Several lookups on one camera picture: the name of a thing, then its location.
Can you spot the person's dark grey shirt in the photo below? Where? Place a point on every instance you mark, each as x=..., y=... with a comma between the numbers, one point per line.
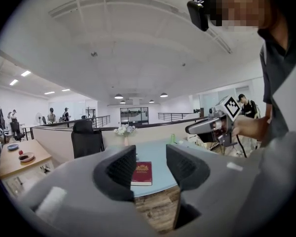
x=278, y=83

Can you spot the beige office partition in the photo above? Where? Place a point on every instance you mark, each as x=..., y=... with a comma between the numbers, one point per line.
x=54, y=139

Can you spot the blue plate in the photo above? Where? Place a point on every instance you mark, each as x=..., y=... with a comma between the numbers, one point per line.
x=12, y=146

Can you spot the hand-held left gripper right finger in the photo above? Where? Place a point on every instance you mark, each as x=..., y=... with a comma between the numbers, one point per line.
x=187, y=167

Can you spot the black metal railing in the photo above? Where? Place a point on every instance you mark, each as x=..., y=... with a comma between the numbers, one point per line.
x=102, y=121
x=172, y=116

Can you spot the green drink can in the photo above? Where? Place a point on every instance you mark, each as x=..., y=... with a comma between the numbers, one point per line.
x=173, y=138

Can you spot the white standing fan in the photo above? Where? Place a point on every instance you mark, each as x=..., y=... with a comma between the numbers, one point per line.
x=38, y=117

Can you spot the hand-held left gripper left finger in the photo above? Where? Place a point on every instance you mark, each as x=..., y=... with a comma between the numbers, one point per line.
x=118, y=171

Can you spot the black head-mounted camera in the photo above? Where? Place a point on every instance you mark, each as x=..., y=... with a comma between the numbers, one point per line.
x=198, y=11

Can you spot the red book with gold emblem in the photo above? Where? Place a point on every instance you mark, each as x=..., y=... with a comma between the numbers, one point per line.
x=141, y=174

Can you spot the red apple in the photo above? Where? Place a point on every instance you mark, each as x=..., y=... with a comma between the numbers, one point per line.
x=20, y=152

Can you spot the wooden side desk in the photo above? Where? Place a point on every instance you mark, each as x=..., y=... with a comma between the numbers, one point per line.
x=12, y=164

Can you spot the person's right forearm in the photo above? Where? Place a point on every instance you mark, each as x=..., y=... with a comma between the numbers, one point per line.
x=251, y=128

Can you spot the white flower bouquet in vase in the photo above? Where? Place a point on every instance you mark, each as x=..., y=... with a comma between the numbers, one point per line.
x=125, y=131

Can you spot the pink plate with dark food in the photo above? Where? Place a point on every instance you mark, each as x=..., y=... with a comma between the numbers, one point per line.
x=26, y=157

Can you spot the black swivel office chair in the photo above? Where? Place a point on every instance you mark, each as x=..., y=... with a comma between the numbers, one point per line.
x=16, y=131

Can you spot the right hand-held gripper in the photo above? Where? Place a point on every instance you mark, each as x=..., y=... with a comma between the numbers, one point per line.
x=219, y=123

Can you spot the black mesh office chair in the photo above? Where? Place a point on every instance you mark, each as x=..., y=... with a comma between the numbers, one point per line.
x=86, y=139

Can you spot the person's head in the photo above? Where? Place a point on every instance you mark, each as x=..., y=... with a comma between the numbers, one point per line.
x=236, y=6

